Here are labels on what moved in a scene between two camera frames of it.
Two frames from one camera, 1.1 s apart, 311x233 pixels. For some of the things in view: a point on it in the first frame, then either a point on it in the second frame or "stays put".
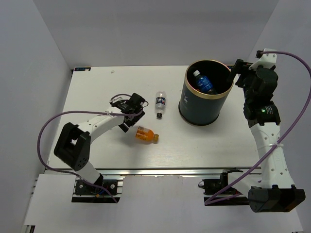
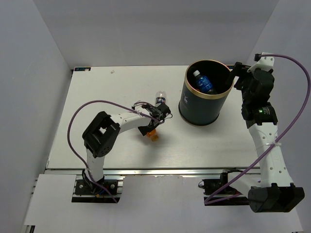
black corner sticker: (82, 69) stays put
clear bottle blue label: (203, 84) stays put
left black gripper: (137, 117) → (143, 130)
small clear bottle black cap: (160, 103) stays put
